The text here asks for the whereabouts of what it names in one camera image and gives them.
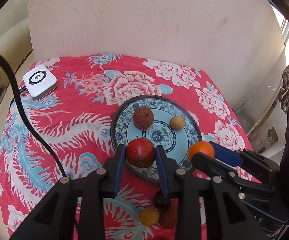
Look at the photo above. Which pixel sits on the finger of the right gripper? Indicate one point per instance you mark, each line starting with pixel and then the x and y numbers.
pixel 213 167
pixel 239 154

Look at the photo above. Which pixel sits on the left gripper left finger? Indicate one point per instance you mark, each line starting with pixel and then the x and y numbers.
pixel 54 216

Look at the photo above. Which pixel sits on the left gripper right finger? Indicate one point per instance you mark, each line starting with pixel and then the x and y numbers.
pixel 227 217

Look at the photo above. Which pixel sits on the orange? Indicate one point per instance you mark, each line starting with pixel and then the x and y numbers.
pixel 203 147

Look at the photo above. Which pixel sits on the tan longan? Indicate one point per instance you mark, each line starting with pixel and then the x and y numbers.
pixel 177 123

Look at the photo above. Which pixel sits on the wrinkled brown-red apple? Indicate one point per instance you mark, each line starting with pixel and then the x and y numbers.
pixel 143 117

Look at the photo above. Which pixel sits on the dark red apple centre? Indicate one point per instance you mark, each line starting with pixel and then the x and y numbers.
pixel 168 217

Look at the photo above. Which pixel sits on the dark plum upper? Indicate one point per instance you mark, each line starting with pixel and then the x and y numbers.
pixel 160 201

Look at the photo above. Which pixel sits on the yellow longan near apples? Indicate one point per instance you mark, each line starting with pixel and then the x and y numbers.
pixel 149 216

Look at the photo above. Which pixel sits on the blue patterned ceramic plate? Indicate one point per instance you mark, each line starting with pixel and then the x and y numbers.
pixel 175 143

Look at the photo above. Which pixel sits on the white square wireless device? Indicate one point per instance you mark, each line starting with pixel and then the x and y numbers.
pixel 39 81

